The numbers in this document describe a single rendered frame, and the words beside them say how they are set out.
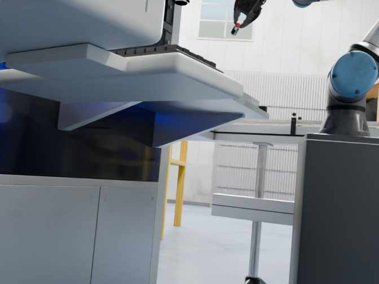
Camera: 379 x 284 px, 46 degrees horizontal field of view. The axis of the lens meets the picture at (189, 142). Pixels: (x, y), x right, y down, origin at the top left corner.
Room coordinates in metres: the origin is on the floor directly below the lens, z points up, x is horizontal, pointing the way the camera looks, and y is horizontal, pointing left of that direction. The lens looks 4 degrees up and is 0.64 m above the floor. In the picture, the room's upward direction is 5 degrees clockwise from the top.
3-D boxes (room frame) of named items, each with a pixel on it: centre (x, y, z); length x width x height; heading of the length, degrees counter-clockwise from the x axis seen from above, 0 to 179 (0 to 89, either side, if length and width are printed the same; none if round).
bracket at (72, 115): (1.12, 0.20, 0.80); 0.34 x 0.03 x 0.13; 64
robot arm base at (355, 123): (1.36, -0.47, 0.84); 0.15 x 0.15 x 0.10
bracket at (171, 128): (1.57, -0.02, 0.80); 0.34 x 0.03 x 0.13; 64
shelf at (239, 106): (1.35, 0.10, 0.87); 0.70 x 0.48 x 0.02; 154
